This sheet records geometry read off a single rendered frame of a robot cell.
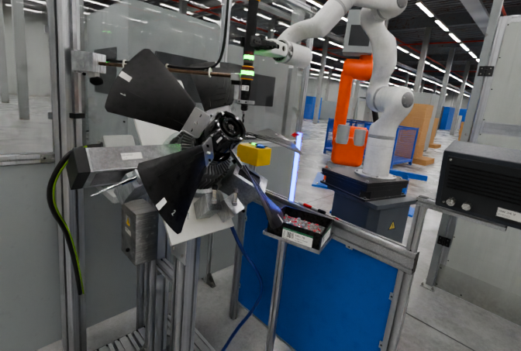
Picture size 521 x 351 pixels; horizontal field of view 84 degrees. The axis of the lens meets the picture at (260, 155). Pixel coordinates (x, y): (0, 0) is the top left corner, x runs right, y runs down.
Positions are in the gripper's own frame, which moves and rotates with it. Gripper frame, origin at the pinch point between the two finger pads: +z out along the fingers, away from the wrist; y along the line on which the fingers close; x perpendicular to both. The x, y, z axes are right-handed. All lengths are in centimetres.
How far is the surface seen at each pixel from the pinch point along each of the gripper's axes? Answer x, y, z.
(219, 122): -27.2, -3.6, 13.1
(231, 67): -7.5, 15.2, -5.1
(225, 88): -16.3, 9.3, 1.7
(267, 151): -45, 21, -38
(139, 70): -14.0, 10.7, 32.9
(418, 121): -34, 173, -784
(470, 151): -27, -63, -31
